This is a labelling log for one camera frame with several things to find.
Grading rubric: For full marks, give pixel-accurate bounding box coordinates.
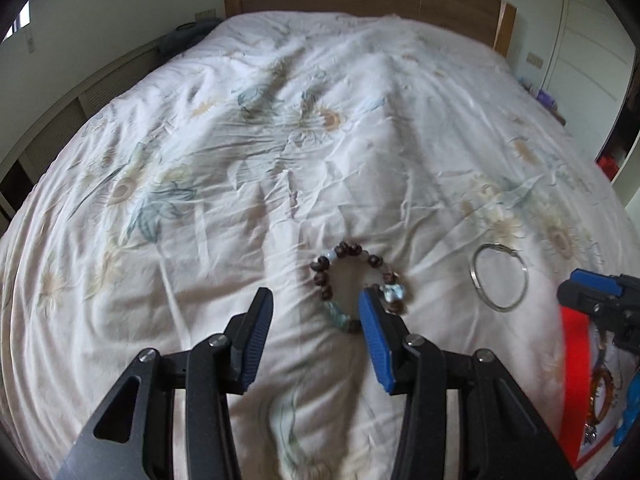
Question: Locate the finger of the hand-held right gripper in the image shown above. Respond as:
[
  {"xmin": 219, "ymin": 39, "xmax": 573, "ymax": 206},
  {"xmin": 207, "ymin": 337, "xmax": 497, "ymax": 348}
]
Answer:
[
  {"xmin": 571, "ymin": 268, "xmax": 640, "ymax": 298},
  {"xmin": 557, "ymin": 280, "xmax": 640, "ymax": 356}
]

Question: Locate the floral bedsheet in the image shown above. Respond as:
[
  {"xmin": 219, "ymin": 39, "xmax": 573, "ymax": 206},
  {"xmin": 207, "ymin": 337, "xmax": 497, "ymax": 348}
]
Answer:
[{"xmin": 0, "ymin": 10, "xmax": 636, "ymax": 480}]

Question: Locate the white wardrobe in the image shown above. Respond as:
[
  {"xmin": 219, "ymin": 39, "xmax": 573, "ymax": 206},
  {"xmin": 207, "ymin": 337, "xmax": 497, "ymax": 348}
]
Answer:
[{"xmin": 542, "ymin": 0, "xmax": 640, "ymax": 106}]

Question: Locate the bright blue object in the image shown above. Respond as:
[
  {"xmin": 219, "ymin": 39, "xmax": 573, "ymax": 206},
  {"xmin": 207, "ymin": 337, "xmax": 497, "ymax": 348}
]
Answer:
[{"xmin": 614, "ymin": 374, "xmax": 640, "ymax": 447}]

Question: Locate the amber resin bangle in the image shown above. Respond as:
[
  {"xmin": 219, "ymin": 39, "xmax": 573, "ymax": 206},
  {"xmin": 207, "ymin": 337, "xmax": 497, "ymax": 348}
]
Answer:
[{"xmin": 589, "ymin": 367, "xmax": 623, "ymax": 423}]

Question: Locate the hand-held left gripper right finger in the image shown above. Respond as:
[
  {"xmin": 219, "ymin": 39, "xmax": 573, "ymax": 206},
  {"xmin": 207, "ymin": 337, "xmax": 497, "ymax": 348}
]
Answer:
[{"xmin": 357, "ymin": 285, "xmax": 576, "ymax": 480}]

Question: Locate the red jewelry box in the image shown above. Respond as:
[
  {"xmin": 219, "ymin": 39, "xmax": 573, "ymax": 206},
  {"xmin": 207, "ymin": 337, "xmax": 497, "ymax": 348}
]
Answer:
[{"xmin": 557, "ymin": 305, "xmax": 640, "ymax": 473}]

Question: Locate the low white wall cabinet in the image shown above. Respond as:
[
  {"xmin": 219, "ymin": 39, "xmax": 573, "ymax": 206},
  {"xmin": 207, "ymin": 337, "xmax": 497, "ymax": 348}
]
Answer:
[{"xmin": 0, "ymin": 40, "xmax": 168, "ymax": 221}]

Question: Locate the wooden nightstand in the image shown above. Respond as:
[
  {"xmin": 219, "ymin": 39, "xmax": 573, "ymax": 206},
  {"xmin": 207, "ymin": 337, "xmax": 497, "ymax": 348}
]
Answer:
[{"xmin": 520, "ymin": 77, "xmax": 568, "ymax": 126}]

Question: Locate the brown and crystal bead bracelet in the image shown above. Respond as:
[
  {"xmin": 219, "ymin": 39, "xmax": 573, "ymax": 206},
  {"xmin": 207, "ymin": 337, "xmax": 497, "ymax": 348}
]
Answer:
[{"xmin": 310, "ymin": 241, "xmax": 408, "ymax": 335}]

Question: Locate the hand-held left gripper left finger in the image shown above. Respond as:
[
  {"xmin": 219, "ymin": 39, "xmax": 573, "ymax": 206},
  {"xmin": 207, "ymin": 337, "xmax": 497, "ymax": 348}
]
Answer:
[{"xmin": 55, "ymin": 287, "xmax": 275, "ymax": 480}]

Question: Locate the plain silver bangle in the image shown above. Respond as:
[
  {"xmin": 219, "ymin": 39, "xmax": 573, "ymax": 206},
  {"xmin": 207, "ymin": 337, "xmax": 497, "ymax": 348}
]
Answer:
[{"xmin": 469, "ymin": 242, "xmax": 530, "ymax": 312}]

